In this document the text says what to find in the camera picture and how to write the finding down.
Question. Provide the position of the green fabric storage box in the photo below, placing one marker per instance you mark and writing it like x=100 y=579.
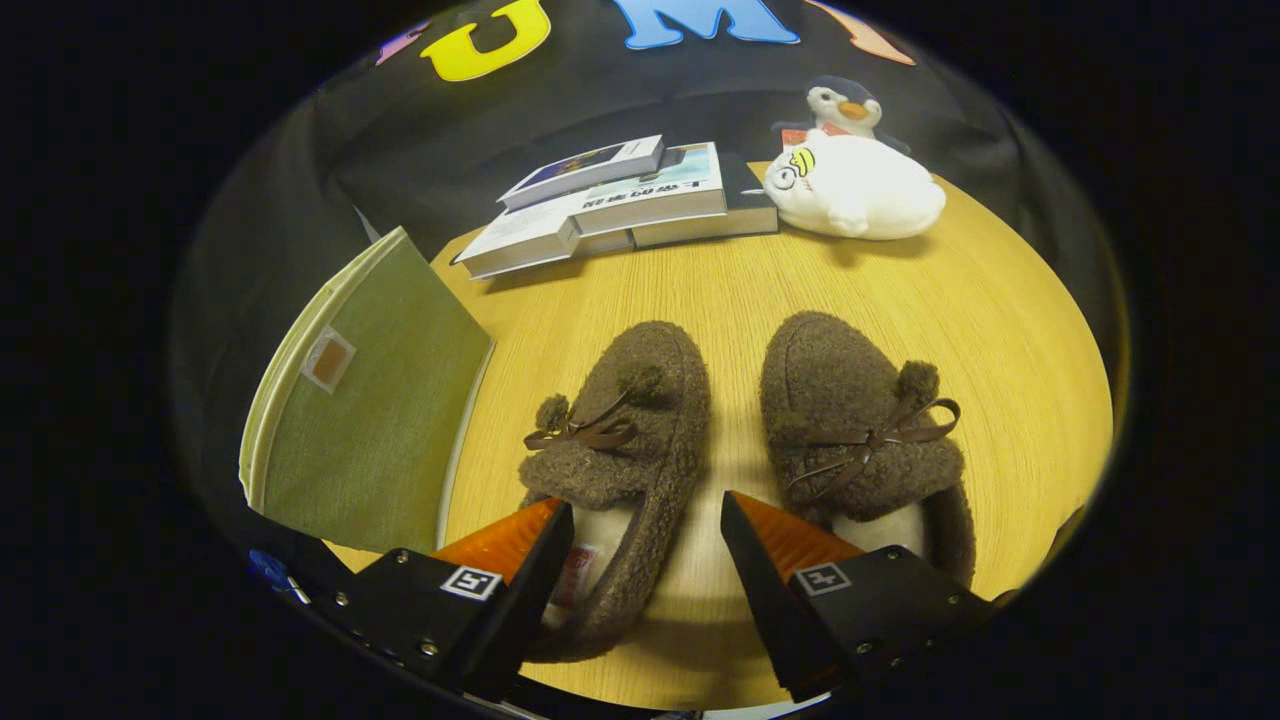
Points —
x=400 y=400

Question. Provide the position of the penguin plush toy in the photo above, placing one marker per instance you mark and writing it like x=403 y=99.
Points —
x=840 y=100

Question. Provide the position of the small book blue photo cover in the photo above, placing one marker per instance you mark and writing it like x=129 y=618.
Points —
x=585 y=165

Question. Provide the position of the small blue object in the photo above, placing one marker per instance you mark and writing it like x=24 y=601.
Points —
x=270 y=570

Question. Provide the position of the dark cover book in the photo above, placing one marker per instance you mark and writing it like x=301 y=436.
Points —
x=745 y=195

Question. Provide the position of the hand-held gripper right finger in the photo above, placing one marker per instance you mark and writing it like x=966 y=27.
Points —
x=770 y=600

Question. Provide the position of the black backdrop cloth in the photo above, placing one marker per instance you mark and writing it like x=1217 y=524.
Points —
x=420 y=140

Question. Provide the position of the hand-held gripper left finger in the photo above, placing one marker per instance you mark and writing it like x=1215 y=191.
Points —
x=520 y=610

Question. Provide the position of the white book teal cover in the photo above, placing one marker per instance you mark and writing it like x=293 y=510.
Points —
x=660 y=180

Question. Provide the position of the white plush toy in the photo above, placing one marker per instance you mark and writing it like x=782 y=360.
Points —
x=860 y=190

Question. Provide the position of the plain white book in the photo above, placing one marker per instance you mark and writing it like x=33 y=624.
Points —
x=520 y=235

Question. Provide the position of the brown fuzzy shoe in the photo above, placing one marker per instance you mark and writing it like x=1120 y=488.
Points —
x=640 y=400
x=830 y=380

